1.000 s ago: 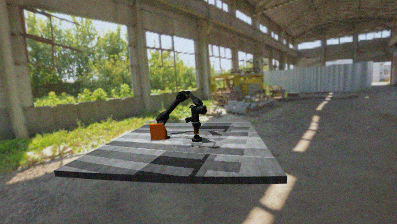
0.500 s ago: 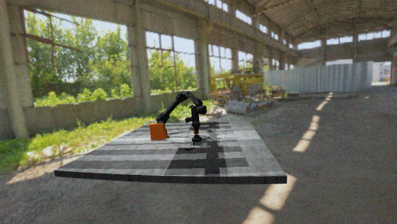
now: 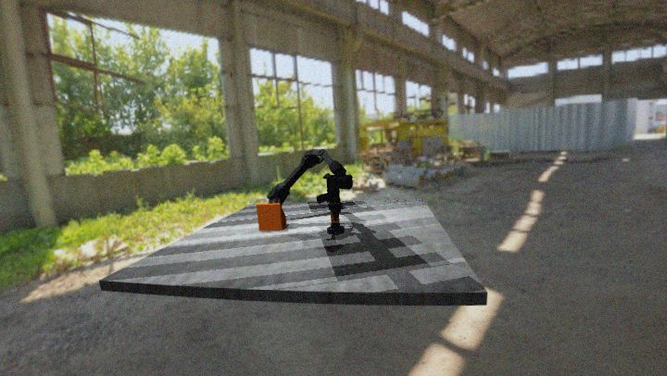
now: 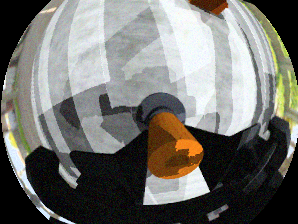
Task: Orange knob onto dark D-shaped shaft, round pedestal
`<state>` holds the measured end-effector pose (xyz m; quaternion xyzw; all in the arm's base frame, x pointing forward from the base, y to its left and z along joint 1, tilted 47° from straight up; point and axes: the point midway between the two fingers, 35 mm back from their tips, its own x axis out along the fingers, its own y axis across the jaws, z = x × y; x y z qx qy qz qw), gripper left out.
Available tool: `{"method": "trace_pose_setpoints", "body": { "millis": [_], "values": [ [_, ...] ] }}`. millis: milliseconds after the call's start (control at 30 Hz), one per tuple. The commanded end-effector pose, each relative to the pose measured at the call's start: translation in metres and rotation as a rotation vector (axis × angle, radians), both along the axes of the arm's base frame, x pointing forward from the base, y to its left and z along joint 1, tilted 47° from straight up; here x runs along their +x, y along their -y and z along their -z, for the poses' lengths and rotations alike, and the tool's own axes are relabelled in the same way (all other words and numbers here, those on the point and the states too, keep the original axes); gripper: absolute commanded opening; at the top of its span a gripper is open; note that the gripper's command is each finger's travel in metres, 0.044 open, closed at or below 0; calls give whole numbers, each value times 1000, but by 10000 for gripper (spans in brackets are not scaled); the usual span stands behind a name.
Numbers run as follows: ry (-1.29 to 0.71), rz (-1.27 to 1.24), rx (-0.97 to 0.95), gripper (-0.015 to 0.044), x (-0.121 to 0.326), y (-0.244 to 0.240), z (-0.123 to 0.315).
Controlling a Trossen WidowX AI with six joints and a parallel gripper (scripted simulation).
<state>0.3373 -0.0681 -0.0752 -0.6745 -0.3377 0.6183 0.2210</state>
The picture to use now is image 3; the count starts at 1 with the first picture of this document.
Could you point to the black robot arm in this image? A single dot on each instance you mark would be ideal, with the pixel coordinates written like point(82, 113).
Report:
point(339, 180)

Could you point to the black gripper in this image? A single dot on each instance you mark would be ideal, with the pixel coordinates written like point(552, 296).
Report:
point(335, 205)

